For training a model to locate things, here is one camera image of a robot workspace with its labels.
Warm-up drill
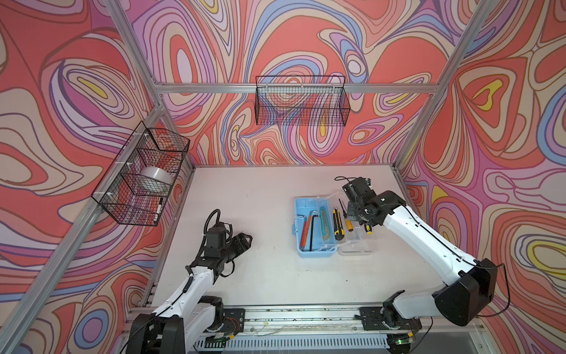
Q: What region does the left black wire basket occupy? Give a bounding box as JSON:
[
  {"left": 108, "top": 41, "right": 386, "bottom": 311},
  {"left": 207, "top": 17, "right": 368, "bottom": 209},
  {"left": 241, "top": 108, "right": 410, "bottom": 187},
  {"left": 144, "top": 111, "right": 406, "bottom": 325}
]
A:
[{"left": 91, "top": 122, "right": 190, "bottom": 227}]

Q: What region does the silver tape roll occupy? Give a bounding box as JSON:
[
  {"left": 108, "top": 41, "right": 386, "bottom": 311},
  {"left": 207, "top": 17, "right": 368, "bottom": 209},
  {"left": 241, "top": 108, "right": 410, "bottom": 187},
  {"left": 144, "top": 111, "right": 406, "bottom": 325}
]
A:
[{"left": 138, "top": 166, "right": 172, "bottom": 195}]

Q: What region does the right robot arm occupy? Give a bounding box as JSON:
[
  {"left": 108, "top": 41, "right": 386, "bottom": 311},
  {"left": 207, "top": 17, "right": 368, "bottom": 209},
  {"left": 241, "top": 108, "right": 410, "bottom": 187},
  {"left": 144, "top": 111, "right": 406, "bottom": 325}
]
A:
[{"left": 342, "top": 177, "right": 499, "bottom": 329}]

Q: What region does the teal utility knife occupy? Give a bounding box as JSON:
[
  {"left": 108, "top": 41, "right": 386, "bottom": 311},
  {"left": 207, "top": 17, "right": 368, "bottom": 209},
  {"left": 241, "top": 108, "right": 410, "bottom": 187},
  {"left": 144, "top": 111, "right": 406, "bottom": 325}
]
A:
[{"left": 319, "top": 206, "right": 330, "bottom": 241}]

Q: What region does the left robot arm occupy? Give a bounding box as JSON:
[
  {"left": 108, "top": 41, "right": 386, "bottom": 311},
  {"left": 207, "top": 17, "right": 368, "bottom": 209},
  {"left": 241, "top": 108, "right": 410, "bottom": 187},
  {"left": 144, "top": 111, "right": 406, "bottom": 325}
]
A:
[{"left": 120, "top": 221, "right": 253, "bottom": 353}]

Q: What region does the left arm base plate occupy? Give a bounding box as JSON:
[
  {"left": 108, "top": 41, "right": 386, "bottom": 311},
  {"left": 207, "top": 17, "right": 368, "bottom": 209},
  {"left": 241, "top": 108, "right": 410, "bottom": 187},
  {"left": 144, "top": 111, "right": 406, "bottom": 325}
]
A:
[{"left": 205, "top": 308, "right": 246, "bottom": 338}]

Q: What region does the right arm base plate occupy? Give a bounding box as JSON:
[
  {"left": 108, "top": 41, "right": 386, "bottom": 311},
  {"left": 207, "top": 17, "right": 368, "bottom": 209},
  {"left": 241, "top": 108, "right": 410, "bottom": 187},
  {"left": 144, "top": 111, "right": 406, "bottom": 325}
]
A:
[{"left": 354, "top": 307, "right": 422, "bottom": 332}]

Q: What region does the clear tool box lid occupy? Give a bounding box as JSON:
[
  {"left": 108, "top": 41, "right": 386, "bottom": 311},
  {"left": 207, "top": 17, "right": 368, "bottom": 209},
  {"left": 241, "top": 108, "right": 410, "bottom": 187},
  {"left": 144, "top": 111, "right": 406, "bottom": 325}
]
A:
[{"left": 327, "top": 192, "right": 377, "bottom": 256}]

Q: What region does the yellow black utility knife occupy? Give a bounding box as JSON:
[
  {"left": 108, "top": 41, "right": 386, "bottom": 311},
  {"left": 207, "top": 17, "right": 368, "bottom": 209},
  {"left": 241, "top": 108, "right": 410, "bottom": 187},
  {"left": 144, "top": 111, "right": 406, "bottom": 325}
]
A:
[{"left": 333, "top": 208, "right": 345, "bottom": 241}]

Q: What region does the red sleeved hex key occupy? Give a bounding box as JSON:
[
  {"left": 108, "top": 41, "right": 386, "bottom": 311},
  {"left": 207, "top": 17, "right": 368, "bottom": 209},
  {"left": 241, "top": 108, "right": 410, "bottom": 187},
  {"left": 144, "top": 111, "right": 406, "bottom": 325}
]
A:
[{"left": 299, "top": 215, "right": 310, "bottom": 251}]

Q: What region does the dark steel hex key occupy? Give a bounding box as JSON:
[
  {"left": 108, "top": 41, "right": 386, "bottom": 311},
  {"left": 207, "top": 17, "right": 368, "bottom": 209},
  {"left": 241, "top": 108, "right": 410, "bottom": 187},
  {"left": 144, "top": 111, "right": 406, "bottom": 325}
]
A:
[{"left": 309, "top": 211, "right": 318, "bottom": 252}]

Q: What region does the black wire basket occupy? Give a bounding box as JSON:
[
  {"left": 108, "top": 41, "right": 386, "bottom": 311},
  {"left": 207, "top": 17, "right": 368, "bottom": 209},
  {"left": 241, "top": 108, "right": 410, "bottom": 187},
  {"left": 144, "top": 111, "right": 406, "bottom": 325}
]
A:
[
  {"left": 254, "top": 74, "right": 351, "bottom": 127},
  {"left": 91, "top": 122, "right": 190, "bottom": 227}
]

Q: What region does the back black wire basket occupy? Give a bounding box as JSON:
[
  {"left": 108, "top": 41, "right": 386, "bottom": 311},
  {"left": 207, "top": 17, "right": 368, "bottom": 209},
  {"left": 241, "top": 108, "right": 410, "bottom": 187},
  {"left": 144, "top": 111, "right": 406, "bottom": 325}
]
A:
[{"left": 254, "top": 74, "right": 351, "bottom": 127}]

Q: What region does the blue plastic tool box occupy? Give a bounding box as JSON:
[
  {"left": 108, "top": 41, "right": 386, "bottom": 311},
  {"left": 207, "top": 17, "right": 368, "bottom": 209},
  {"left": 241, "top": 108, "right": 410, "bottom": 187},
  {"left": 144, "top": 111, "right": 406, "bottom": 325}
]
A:
[{"left": 293, "top": 197, "right": 338, "bottom": 258}]

